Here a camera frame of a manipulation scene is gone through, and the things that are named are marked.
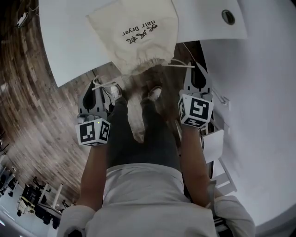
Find person's right shoe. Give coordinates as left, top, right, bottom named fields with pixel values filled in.
left=148, top=86, right=162, bottom=101

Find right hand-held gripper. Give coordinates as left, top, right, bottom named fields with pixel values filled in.
left=178, top=61, right=215, bottom=128

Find grey shoulder strap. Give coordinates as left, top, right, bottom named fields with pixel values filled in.
left=211, top=215, right=228, bottom=234

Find person's white shirt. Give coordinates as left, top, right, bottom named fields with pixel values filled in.
left=56, top=163, right=256, bottom=237

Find white power strip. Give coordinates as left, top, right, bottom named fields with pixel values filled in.
left=16, top=12, right=28, bottom=27

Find person's left shoe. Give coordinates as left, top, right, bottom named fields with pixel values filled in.
left=110, top=83, right=123, bottom=100

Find person's left forearm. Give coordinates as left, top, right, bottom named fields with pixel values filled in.
left=78, top=144, right=108, bottom=212

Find white table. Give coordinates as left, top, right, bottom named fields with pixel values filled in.
left=38, top=0, right=248, bottom=88

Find cream drawstring cloth bag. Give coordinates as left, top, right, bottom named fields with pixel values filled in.
left=86, top=0, right=196, bottom=91

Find person's dark trousers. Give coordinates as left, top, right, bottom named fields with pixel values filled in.
left=106, top=97, right=182, bottom=174

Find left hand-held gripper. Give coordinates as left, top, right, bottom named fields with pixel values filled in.
left=75, top=80, right=111, bottom=147

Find grey round cable grommet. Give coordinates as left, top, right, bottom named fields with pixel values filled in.
left=221, top=9, right=236, bottom=25

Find person's right forearm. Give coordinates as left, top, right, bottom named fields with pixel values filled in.
left=180, top=126, right=215, bottom=207

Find person's shoe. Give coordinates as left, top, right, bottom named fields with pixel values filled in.
left=148, top=86, right=162, bottom=101
left=110, top=83, right=123, bottom=100

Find thin white cable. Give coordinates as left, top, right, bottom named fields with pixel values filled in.
left=182, top=41, right=197, bottom=63

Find white wall socket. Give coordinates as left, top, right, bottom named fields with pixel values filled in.
left=218, top=96, right=231, bottom=109

